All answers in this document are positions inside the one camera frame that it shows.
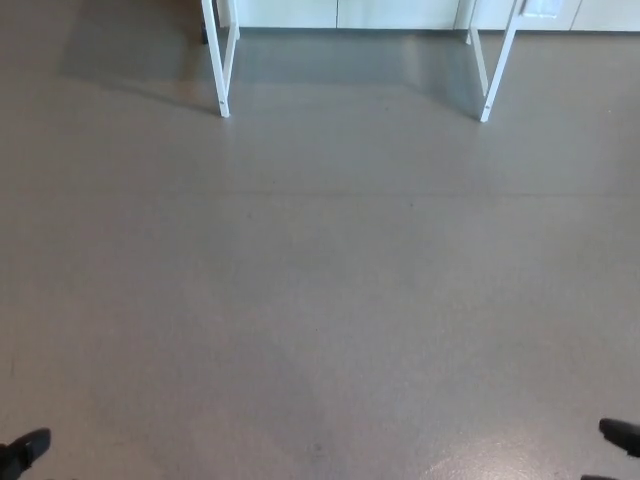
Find white desk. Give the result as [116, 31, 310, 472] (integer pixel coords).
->
[201, 0, 526, 124]

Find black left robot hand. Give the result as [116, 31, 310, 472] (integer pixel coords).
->
[0, 428, 52, 480]

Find white cabinet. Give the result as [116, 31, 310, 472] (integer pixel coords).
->
[214, 0, 640, 32]

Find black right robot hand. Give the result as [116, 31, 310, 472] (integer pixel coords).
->
[598, 418, 640, 459]

